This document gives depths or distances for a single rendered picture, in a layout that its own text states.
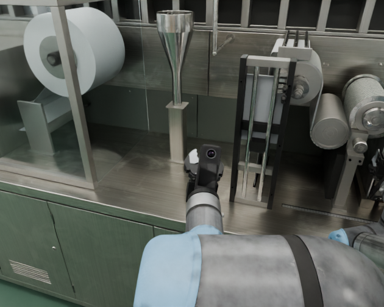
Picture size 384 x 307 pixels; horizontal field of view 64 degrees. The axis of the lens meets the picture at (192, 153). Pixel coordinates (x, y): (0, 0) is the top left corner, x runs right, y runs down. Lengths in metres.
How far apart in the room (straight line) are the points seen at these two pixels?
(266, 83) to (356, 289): 0.80
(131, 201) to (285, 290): 1.01
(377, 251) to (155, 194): 0.77
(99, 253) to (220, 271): 1.28
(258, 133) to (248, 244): 0.82
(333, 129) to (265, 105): 0.27
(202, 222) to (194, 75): 1.02
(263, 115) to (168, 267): 0.84
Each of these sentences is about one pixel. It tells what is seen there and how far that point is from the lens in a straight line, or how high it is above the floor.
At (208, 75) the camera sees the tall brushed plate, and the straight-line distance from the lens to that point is 1.50.
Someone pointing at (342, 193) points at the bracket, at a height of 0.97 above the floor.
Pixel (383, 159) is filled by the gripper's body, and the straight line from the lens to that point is 1.12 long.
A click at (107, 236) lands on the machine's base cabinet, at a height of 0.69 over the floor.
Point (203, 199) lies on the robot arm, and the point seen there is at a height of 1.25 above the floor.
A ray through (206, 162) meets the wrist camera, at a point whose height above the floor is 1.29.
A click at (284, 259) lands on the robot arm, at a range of 0.27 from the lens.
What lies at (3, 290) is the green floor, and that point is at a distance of 2.34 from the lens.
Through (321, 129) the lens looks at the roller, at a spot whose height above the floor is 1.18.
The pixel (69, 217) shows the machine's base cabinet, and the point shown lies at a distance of 1.45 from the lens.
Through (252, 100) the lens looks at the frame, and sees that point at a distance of 1.01.
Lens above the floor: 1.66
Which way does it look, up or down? 30 degrees down
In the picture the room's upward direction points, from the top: straight up
